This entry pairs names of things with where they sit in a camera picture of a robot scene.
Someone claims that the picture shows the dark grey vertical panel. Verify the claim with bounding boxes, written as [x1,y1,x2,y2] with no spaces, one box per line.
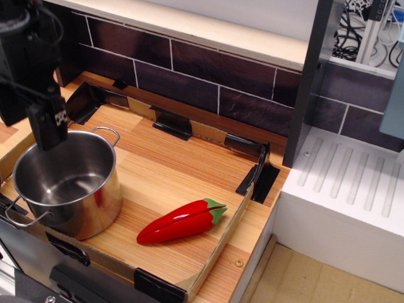
[283,1,333,168]

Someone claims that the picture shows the white sink drainboard unit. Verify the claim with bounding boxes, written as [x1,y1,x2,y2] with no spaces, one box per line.
[273,128,403,292]

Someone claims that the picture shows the stainless steel pot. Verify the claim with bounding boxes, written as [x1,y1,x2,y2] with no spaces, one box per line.
[4,126,122,240]

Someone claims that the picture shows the cardboard fence with black tape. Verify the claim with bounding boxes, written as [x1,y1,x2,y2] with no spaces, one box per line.
[1,77,285,302]

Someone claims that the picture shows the red toy chili pepper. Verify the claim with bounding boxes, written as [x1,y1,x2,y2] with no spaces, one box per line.
[136,198,227,244]

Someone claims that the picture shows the light wooden shelf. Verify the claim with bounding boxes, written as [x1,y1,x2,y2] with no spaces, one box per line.
[56,1,308,71]

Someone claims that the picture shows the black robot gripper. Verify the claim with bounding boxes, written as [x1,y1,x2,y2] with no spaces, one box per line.
[1,1,68,151]

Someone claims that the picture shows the tangled black cables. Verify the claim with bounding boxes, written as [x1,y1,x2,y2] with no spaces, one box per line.
[333,0,404,67]

